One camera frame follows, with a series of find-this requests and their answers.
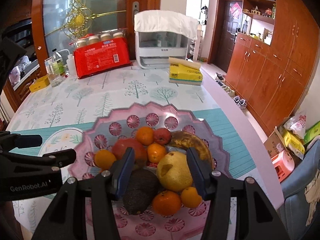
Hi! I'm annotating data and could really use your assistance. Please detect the clear glass cup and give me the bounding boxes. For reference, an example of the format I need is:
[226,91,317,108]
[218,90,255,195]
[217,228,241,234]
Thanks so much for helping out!
[48,64,63,88]

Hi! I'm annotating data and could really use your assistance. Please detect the brown wooden wall cabinet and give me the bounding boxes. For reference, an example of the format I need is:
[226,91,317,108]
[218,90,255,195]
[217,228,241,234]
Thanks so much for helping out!
[226,0,320,135]

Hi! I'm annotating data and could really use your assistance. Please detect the frosted glass wooden door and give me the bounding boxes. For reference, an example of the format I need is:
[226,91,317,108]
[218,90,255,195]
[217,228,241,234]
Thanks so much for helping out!
[31,0,160,63]

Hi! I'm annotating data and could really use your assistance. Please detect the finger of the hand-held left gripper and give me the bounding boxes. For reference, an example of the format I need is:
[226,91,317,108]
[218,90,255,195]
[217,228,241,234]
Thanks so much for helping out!
[0,131,43,153]
[0,148,77,173]

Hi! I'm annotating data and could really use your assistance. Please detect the small mandarin orange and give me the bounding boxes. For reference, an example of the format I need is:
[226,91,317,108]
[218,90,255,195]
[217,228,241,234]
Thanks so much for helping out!
[180,187,202,208]

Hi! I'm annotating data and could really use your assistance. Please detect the pale green slippers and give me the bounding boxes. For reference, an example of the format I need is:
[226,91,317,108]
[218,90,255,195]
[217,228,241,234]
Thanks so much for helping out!
[221,84,235,97]

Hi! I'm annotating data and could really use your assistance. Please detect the yellow box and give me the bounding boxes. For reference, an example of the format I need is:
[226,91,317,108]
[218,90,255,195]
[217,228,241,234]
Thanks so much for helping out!
[29,75,50,93]

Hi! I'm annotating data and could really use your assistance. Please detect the pack of beige jars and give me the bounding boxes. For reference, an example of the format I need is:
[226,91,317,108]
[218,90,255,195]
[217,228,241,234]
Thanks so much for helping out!
[75,31,125,48]

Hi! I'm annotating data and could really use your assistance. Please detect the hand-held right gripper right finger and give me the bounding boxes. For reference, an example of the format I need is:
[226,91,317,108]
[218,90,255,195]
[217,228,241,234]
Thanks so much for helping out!
[186,147,290,240]

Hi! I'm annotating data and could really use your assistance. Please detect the white squeeze bottle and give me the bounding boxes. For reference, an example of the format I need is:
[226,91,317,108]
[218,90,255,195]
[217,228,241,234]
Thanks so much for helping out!
[65,49,77,76]

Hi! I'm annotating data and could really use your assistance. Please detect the dark entrance door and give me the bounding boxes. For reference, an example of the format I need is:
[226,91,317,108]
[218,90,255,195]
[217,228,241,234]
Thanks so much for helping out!
[220,0,244,68]

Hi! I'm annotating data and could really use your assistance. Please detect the green box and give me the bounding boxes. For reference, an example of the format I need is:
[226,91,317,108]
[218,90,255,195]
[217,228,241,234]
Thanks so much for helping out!
[302,121,320,145]

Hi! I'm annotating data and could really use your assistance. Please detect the red door decoration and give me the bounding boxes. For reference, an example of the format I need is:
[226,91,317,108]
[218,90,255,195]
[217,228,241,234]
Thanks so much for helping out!
[230,2,242,19]

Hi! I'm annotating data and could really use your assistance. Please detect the yellow plastic bag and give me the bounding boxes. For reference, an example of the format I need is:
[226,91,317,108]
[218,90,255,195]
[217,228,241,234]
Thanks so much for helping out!
[282,129,305,159]

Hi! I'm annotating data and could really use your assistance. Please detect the white plastic bag red print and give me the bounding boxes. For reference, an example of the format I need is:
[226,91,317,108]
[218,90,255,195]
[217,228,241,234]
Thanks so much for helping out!
[284,110,307,139]

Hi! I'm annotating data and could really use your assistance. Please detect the white towel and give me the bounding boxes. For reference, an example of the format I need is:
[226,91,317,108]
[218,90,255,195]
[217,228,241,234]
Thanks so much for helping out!
[134,10,198,40]

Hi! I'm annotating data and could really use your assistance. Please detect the white countertop appliance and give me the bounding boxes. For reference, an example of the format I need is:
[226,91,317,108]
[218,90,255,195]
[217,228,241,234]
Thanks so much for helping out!
[135,29,188,69]

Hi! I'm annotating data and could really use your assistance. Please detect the yellow tissue pack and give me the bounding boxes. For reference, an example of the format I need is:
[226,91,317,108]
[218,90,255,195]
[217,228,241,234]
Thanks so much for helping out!
[168,57,202,85]

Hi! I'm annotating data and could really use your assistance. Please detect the cardboard box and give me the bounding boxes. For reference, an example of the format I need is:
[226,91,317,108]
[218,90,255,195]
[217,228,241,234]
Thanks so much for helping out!
[264,127,305,159]

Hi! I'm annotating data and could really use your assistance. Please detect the yellow pear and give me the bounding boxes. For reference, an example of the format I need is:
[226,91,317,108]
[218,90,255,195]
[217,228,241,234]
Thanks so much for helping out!
[157,151,193,192]

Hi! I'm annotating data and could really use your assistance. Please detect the overripe banana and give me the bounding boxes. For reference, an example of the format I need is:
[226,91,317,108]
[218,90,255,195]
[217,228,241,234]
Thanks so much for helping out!
[168,131,213,170]

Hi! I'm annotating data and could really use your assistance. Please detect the dark avocado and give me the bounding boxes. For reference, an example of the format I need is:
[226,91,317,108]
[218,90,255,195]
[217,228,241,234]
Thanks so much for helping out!
[122,169,159,215]

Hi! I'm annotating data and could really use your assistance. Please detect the gold door ornament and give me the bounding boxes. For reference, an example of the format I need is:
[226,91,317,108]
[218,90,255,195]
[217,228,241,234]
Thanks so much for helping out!
[57,0,127,42]

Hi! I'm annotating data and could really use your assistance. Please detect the white shoe rack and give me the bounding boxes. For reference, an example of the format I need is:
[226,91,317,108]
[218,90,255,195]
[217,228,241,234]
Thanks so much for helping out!
[190,24,202,62]

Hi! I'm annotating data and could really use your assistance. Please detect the pink plastic stool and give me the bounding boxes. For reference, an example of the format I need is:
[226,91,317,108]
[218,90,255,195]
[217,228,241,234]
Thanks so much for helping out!
[271,151,295,183]

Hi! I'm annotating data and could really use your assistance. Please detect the wooden kitchen cabinet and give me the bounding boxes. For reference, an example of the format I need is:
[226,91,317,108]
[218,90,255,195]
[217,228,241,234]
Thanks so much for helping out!
[4,65,43,110]

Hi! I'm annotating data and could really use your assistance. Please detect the red apple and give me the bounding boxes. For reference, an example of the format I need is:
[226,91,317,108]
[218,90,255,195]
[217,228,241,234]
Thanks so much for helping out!
[111,138,148,170]

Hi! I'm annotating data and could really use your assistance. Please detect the pink plastic fruit bowl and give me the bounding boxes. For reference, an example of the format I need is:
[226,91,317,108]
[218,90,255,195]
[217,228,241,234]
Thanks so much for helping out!
[75,102,230,240]

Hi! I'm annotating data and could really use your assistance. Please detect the beige cloth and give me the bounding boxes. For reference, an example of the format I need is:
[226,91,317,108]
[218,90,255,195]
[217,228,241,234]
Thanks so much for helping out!
[304,177,320,227]

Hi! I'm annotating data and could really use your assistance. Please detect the blue chair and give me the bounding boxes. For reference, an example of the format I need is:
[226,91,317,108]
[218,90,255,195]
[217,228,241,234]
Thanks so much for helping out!
[280,140,320,240]

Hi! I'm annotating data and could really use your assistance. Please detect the large mandarin orange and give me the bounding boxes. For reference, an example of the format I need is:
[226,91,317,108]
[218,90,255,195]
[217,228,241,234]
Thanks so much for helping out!
[152,190,182,216]

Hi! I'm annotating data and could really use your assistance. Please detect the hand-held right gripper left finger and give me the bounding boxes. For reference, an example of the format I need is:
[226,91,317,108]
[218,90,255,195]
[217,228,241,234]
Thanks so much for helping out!
[31,147,135,240]

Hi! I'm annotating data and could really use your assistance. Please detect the clear plastic bottle green label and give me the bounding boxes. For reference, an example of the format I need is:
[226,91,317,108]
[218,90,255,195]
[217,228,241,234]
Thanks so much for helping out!
[51,51,66,77]

